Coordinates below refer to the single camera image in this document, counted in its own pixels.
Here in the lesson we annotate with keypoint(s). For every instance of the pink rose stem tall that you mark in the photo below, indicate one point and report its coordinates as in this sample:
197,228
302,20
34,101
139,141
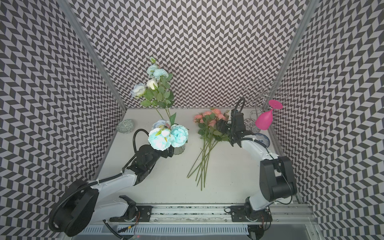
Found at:
216,116

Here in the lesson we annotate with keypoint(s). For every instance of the magenta plastic wine glass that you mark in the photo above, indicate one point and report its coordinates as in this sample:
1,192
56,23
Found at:
265,120

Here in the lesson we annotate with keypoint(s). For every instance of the small pink bud stem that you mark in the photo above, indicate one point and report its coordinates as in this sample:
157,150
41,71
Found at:
201,171

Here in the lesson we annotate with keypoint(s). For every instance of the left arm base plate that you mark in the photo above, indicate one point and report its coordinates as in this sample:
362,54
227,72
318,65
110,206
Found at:
134,214

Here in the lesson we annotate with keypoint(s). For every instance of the clear glass vase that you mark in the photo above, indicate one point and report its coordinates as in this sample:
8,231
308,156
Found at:
179,150

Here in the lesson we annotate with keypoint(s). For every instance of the blue white ceramic bowl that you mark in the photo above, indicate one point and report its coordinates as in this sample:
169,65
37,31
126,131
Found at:
263,139

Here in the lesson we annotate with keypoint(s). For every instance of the teal peony flower stem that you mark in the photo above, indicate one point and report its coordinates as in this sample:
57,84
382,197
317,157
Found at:
164,135

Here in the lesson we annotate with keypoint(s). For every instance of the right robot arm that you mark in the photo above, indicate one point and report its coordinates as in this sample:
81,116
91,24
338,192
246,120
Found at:
276,174

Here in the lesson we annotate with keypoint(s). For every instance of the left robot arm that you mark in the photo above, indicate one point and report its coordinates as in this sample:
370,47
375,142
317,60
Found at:
84,203

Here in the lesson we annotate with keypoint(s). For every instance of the aluminium front rail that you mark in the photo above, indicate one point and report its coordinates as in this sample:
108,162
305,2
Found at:
226,214

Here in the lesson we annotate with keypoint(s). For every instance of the white blue rose stem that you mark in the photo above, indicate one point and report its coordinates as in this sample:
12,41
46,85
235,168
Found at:
156,92

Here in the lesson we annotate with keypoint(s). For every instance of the single pink rose stem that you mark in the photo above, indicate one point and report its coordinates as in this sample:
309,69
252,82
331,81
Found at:
203,120

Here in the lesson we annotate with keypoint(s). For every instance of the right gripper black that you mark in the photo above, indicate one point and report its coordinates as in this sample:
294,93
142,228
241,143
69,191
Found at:
229,129

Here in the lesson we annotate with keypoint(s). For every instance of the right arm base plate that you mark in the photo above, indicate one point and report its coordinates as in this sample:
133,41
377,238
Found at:
247,214

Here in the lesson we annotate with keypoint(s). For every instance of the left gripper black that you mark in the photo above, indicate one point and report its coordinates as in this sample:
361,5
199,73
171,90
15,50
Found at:
167,151

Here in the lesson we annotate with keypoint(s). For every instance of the metal wire glass rack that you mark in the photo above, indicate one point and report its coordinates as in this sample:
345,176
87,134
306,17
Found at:
261,97

